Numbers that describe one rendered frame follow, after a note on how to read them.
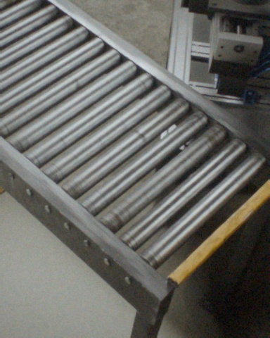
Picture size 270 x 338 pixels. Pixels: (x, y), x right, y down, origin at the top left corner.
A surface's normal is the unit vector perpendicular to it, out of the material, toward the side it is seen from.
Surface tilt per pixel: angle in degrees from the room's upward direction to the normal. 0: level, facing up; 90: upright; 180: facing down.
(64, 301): 0
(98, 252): 90
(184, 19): 0
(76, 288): 0
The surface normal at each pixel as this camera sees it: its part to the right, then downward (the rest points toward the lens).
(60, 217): -0.68, 0.52
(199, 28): 0.11, -0.63
